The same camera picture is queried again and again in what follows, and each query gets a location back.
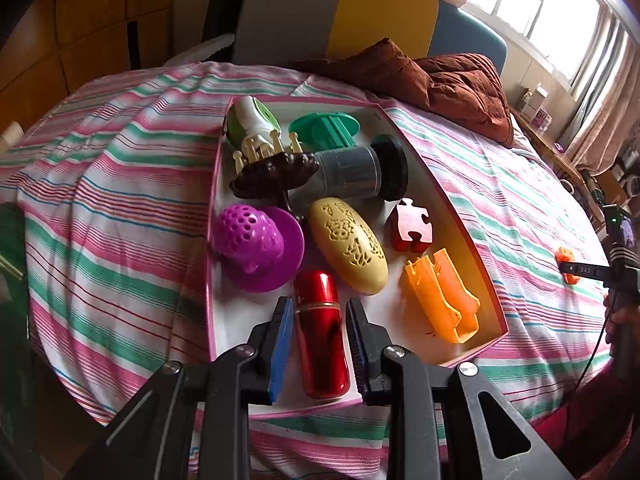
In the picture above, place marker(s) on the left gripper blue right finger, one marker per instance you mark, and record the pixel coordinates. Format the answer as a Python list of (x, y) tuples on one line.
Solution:
[(367, 342)]

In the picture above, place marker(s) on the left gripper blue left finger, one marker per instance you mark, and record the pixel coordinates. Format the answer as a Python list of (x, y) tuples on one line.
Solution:
[(272, 342)]

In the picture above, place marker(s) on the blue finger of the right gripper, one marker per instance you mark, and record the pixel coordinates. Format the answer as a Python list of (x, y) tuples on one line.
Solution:
[(573, 271)]

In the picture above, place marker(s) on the red metallic cylinder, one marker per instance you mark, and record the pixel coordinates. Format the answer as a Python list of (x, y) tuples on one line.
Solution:
[(320, 338)]

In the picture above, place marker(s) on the yellow orange plastic car shell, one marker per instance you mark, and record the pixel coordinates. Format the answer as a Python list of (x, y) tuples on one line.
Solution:
[(449, 306)]

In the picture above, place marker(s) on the magenta perforated dome toy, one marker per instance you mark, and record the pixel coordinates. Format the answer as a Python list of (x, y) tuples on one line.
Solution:
[(260, 249)]

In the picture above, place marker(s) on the red puzzle piece block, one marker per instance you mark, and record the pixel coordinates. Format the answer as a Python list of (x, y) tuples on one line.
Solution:
[(409, 227)]

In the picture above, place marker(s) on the brown massager with pegs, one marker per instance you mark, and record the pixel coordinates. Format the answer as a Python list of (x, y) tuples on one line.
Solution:
[(271, 170)]

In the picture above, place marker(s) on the grey jar with black lid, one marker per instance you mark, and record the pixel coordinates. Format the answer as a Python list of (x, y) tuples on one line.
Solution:
[(377, 170)]

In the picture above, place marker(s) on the green plastic flanged spool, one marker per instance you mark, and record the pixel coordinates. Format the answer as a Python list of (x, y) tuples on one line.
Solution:
[(325, 131)]

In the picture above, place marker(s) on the white green plug-in device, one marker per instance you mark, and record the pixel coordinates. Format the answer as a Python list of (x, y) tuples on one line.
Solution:
[(247, 117)]

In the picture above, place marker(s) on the person right hand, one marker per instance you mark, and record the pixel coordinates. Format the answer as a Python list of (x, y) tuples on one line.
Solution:
[(625, 317)]

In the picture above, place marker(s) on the wooden side desk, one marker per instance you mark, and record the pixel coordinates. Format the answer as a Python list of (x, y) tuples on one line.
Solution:
[(580, 182)]

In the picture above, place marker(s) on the beige curtain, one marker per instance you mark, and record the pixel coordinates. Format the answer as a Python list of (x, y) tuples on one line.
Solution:
[(607, 92)]

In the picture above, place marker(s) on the pink white cardboard tray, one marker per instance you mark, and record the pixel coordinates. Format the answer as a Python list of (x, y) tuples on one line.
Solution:
[(233, 313)]

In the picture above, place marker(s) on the red skirt clothing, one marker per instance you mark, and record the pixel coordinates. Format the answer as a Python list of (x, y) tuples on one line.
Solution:
[(585, 429)]

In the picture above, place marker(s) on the white box on desk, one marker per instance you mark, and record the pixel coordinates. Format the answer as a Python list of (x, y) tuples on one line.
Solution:
[(532, 101)]

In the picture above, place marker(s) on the rust brown quilted blanket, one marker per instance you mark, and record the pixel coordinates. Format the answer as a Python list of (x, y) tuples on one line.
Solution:
[(464, 88)]

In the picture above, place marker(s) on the striped pink green bedsheet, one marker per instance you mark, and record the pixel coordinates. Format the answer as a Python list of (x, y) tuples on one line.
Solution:
[(114, 183)]

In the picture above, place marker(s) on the window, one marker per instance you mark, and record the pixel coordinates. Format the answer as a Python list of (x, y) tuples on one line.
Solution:
[(572, 39)]

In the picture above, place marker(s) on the grey yellow blue headboard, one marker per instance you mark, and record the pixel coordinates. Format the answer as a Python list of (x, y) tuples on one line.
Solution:
[(278, 32)]

